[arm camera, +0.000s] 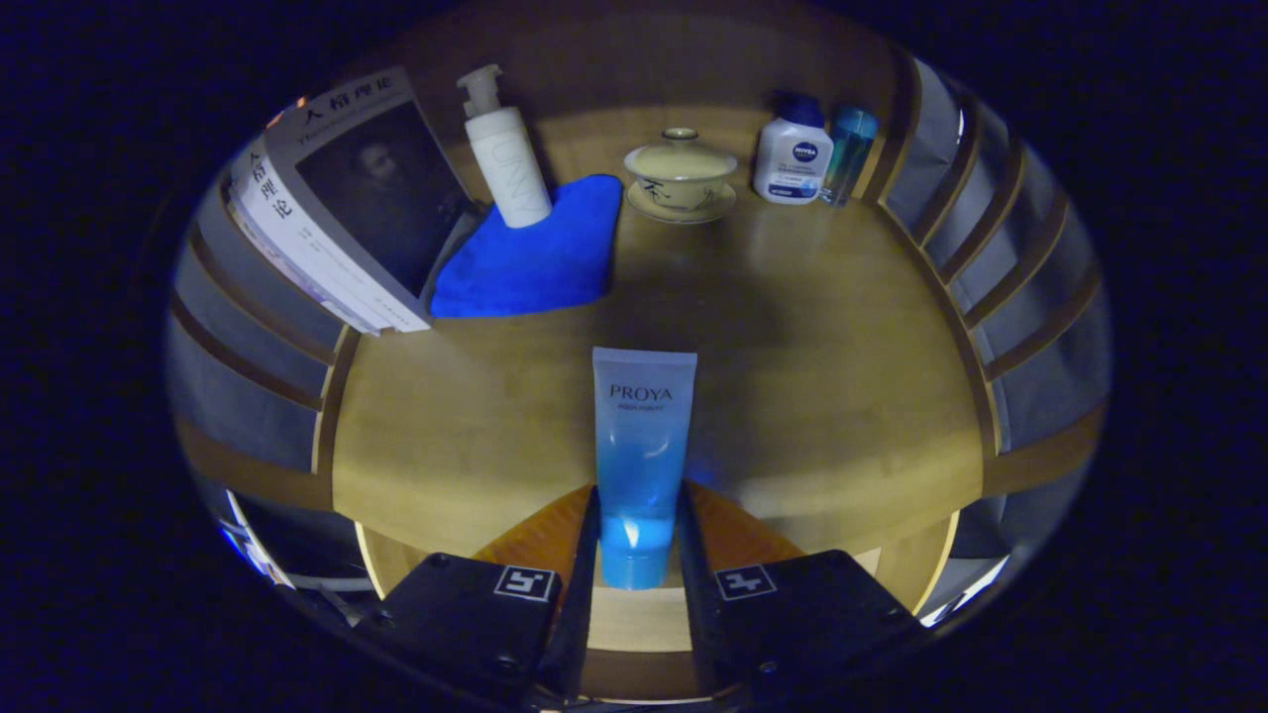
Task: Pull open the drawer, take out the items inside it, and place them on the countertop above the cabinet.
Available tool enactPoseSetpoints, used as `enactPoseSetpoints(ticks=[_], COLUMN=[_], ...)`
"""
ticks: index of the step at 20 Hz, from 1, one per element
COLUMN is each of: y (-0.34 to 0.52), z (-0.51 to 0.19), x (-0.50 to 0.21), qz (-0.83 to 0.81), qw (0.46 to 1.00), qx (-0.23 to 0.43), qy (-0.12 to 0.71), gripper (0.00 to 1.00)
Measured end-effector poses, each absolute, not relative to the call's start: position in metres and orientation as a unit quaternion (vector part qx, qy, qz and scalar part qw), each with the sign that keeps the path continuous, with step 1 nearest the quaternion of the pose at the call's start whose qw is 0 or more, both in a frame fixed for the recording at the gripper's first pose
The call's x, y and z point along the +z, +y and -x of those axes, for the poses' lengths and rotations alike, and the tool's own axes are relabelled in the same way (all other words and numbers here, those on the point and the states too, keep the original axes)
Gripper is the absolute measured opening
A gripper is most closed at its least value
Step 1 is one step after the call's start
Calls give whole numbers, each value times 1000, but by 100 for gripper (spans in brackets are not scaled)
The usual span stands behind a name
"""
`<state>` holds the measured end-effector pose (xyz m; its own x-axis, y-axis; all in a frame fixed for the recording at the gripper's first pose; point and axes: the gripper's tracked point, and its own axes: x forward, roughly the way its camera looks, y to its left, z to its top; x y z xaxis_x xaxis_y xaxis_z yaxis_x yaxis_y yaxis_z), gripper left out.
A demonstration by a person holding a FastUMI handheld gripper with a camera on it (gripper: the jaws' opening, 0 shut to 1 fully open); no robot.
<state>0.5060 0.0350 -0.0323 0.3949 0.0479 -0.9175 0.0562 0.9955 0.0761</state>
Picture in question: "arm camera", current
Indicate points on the wooden cabinet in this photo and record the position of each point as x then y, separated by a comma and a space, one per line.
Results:
644, 59

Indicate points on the grey book with portrait cover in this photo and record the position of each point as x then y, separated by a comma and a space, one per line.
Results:
386, 188

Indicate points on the lidded tea cup with saucer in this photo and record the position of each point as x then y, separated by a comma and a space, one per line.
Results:
681, 173

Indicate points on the blue folded cloth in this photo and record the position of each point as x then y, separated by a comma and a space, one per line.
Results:
535, 267

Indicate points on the wooden countertop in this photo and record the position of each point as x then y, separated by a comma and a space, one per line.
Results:
812, 347

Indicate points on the white pump bottle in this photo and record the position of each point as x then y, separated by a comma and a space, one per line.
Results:
510, 168

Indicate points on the teal slim bottle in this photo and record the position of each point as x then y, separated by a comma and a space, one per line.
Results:
850, 149

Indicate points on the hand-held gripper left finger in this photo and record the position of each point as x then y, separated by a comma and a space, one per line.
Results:
580, 624

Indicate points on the blue cosmetic tube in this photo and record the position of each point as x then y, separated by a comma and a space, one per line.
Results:
644, 426

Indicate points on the white lotion bottle blue cap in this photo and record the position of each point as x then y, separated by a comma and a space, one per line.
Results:
792, 163

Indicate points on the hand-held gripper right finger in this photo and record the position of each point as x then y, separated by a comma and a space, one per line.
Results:
698, 624

